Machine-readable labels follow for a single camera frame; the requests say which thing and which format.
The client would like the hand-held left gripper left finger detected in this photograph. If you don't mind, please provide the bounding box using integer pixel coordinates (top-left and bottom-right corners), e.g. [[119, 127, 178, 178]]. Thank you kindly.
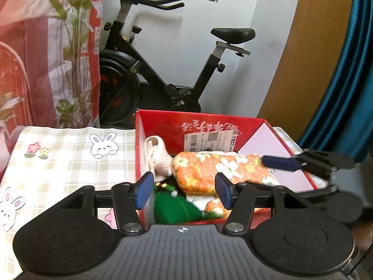
[[58, 172, 154, 237]]

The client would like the cream knitted pouch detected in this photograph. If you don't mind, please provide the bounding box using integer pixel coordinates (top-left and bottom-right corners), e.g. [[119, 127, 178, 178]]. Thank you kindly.
[[144, 136, 176, 185]]

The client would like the checked bunny print tablecloth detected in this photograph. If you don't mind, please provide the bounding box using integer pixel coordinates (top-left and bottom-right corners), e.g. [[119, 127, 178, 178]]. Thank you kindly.
[[0, 125, 333, 240]]

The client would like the yellow wooden door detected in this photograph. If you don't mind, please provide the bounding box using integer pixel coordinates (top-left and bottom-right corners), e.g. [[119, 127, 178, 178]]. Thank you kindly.
[[256, 0, 354, 143]]

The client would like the blue curtain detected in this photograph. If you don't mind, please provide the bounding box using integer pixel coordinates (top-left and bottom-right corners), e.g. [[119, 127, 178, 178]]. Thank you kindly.
[[297, 0, 373, 164]]

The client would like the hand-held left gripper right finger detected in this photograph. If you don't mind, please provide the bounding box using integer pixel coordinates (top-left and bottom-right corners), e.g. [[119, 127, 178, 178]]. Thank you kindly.
[[215, 173, 296, 236]]

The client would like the pink printed backdrop cloth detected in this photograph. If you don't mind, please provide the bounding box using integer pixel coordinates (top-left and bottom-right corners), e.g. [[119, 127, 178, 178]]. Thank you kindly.
[[0, 0, 107, 164]]

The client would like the orange floral sleeve cover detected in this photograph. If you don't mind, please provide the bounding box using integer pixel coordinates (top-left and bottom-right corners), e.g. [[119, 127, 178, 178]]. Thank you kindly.
[[171, 151, 281, 195], [203, 198, 231, 220]]

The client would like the green knitted toy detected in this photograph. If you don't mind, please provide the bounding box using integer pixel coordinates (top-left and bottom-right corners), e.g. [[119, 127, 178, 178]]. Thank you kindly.
[[153, 193, 202, 226]]

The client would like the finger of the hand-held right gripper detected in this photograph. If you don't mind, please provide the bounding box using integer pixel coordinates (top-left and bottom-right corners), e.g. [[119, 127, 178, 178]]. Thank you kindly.
[[262, 149, 356, 172], [287, 184, 339, 200]]

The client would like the black exercise bike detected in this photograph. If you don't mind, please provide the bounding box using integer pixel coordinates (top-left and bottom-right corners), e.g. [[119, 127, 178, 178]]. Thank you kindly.
[[99, 0, 257, 129]]

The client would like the red cardboard box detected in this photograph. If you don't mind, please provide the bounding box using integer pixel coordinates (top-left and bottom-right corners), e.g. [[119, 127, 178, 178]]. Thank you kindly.
[[135, 109, 317, 226]]

